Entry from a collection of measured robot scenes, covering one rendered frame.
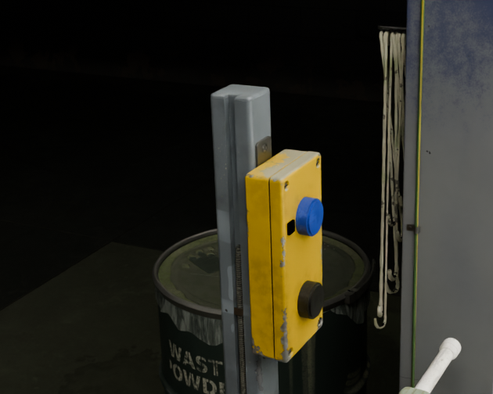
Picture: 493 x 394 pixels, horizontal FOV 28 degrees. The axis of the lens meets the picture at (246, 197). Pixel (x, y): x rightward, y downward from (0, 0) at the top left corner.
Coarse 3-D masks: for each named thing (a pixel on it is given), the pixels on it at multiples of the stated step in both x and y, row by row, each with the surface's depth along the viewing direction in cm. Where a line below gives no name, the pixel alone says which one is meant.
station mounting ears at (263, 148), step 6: (264, 138) 127; (270, 138) 128; (258, 144) 125; (264, 144) 127; (270, 144) 128; (258, 150) 125; (264, 150) 127; (270, 150) 128; (258, 156) 126; (264, 156) 127; (270, 156) 129; (258, 162) 126
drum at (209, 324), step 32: (160, 256) 264; (160, 288) 246; (352, 288) 241; (160, 320) 254; (192, 320) 239; (352, 320) 245; (192, 352) 243; (320, 352) 240; (352, 352) 248; (192, 384) 246; (224, 384) 241; (288, 384) 239; (320, 384) 243; (352, 384) 252
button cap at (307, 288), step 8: (304, 288) 130; (312, 288) 129; (320, 288) 131; (304, 296) 129; (312, 296) 129; (320, 296) 131; (304, 304) 129; (312, 304) 129; (320, 304) 132; (304, 312) 129; (312, 312) 130
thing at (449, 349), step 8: (448, 344) 163; (456, 344) 164; (440, 352) 162; (448, 352) 161; (456, 352) 163; (440, 360) 159; (448, 360) 160; (432, 368) 156; (440, 368) 157; (424, 376) 155; (432, 376) 155; (440, 376) 156; (424, 384) 152; (432, 384) 153; (400, 392) 149; (408, 392) 149; (416, 392) 149; (424, 392) 149
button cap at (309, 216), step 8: (304, 200) 126; (312, 200) 126; (304, 208) 125; (312, 208) 125; (320, 208) 127; (296, 216) 125; (304, 216) 125; (312, 216) 125; (320, 216) 128; (296, 224) 125; (304, 224) 125; (312, 224) 126; (320, 224) 128; (304, 232) 126; (312, 232) 126
